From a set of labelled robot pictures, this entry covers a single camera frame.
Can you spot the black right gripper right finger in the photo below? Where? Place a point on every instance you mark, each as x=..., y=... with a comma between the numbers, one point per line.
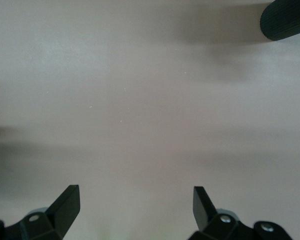
x=210, y=225

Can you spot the black ribbed cylinder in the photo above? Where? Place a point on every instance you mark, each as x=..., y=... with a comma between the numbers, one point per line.
x=285, y=20

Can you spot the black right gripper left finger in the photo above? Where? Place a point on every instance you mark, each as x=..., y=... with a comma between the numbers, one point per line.
x=62, y=212

